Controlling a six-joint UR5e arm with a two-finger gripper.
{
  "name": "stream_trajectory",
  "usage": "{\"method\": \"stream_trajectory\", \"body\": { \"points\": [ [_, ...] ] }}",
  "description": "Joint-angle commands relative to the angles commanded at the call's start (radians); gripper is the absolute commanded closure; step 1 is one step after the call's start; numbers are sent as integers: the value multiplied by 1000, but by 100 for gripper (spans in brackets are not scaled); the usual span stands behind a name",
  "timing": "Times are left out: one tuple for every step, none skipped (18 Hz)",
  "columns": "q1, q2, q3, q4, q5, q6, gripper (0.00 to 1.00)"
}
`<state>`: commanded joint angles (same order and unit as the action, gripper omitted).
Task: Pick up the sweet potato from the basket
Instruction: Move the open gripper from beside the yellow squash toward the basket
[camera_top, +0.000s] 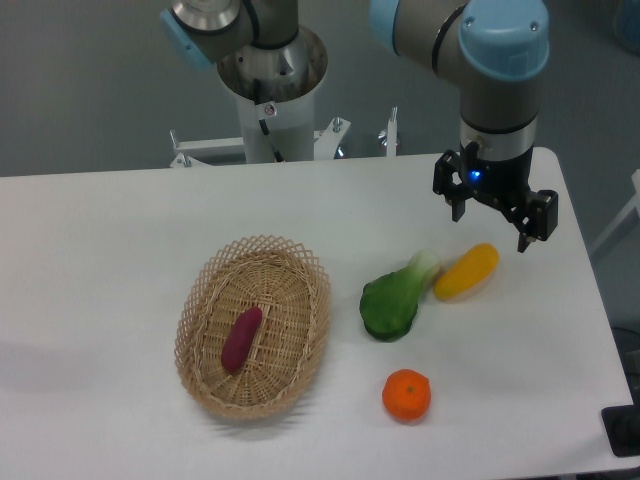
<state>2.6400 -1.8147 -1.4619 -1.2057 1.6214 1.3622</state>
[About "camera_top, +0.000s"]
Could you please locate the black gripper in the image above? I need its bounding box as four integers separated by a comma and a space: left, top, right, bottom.
433, 142, 559, 253

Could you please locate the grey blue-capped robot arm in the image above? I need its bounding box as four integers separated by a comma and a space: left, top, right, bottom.
160, 1, 558, 250

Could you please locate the woven wicker basket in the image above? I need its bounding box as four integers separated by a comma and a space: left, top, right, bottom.
174, 235, 331, 420

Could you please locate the purple sweet potato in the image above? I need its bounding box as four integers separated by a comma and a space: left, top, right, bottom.
220, 306, 263, 374

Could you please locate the yellow squash toy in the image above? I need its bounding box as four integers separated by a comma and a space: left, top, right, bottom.
433, 243, 500, 301

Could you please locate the green bok choy toy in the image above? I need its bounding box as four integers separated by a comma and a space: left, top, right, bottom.
359, 249, 441, 342

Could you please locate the orange mandarin toy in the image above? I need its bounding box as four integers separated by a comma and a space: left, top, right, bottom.
381, 369, 431, 422

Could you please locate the blue object top right corner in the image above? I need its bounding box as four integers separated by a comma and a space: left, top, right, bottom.
612, 0, 640, 55

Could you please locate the black device at table edge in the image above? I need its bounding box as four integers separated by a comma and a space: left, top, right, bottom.
601, 405, 639, 458

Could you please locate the white frame at right edge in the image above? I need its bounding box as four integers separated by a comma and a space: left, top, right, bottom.
589, 170, 639, 260

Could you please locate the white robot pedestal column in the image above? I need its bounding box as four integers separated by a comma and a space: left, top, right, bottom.
215, 29, 329, 164

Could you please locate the black cable on pedestal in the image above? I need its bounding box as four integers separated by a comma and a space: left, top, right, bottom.
252, 79, 287, 164

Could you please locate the white metal base frame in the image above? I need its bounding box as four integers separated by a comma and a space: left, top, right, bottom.
168, 105, 401, 168

